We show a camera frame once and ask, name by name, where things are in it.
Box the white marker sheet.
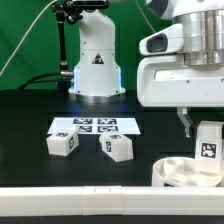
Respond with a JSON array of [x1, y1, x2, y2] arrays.
[[48, 117, 140, 135]]

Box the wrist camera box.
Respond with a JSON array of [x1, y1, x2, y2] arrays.
[[139, 23, 184, 56]]

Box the white right barrier rail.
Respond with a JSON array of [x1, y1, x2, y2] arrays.
[[220, 160, 224, 187]]

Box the black cable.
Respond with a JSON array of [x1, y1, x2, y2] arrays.
[[17, 71, 73, 91]]

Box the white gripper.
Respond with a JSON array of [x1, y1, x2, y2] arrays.
[[137, 55, 224, 138]]

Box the white round stool seat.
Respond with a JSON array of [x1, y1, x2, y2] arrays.
[[151, 157, 222, 187]]

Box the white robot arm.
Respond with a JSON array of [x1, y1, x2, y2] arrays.
[[71, 0, 224, 125]]

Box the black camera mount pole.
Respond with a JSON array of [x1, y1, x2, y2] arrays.
[[52, 0, 114, 96]]

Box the white cable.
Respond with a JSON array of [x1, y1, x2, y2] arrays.
[[0, 0, 58, 77]]

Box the white front barrier rail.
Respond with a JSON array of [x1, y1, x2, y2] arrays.
[[0, 186, 224, 217]]

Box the white barrier rail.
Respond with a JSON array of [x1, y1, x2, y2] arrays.
[[220, 160, 224, 187], [0, 186, 224, 217]]

